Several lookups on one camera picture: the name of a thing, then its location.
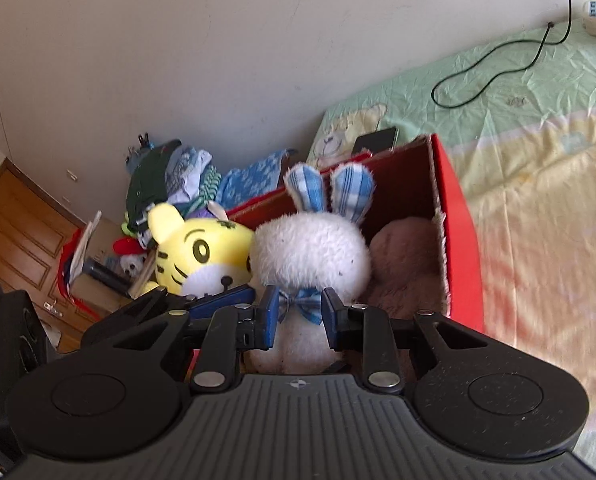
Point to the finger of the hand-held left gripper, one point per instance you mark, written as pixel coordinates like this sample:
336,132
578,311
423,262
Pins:
220,302

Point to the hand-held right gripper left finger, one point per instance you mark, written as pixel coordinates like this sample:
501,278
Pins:
270,317

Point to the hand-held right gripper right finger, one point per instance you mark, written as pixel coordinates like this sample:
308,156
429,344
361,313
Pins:
332,317

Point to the yellow tiger plush toy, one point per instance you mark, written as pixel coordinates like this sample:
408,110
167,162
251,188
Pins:
198,255

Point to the white rabbit plush toy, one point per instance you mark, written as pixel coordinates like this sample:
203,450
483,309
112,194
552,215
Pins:
308,255

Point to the red cardboard box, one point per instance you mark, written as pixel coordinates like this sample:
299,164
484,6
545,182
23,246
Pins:
452,220

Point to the brown plush toy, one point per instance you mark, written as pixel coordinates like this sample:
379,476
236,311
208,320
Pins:
402,260

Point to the small red white plush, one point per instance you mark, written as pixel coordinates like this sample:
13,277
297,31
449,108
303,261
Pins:
130,257

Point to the blue floral cloth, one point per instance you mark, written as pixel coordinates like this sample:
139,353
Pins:
253,180

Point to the cardboard box of clutter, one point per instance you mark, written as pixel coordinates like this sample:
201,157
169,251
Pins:
98,265

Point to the pile of folded clothes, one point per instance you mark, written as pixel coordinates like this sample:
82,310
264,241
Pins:
168,185

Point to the wooden door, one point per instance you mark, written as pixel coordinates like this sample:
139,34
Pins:
18,230

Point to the black smartphone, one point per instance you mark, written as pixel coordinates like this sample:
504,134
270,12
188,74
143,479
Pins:
375,141

